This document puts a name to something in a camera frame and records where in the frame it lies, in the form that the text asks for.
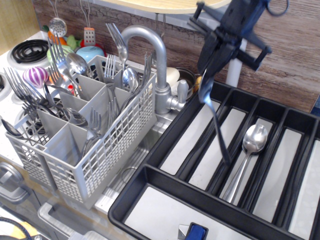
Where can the silver sink faucet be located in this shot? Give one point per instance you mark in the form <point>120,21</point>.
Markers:
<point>164,100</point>

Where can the steel spoon in tray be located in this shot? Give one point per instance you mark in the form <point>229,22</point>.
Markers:
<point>253,142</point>

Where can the steel spoon in basket back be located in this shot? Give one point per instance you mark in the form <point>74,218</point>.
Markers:
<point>130,80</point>

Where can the blue toy bowl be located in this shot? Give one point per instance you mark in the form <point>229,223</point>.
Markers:
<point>89,52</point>

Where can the large steel fork left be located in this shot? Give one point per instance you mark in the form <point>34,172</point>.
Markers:
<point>59,59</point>

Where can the small metal pot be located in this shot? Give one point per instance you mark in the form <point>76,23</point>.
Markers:
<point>191,79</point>

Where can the grey plastic cutlery basket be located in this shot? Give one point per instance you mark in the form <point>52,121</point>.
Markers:
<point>54,159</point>

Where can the steel fork front middle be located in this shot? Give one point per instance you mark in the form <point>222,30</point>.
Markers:
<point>94,128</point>

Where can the black stove burner coil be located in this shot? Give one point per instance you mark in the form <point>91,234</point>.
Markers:
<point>30,51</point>

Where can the blue and silver object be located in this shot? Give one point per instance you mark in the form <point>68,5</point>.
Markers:
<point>193,231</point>

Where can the light wooden round shelf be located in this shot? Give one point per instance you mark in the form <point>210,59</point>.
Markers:
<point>159,6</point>

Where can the steel spoon middle compartment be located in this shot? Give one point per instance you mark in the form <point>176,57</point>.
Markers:
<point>74,117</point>

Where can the steel spoon front left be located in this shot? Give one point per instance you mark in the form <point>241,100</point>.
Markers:
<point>19,135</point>

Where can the small hanging grater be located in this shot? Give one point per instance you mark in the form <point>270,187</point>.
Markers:
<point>89,35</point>

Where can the purple striped toy egg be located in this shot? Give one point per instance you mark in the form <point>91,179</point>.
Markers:
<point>36,76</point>

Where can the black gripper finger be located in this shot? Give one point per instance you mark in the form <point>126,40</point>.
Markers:
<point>208,56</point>
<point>224,55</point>

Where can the hanging silver strainer ladle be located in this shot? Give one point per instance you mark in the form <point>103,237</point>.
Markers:
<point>57,25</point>

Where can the white metal post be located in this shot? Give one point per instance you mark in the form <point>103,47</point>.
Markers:
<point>233,72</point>

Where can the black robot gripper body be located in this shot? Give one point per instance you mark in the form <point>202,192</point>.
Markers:
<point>234,25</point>

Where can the steel spoon left back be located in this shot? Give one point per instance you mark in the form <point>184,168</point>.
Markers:
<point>77,63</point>

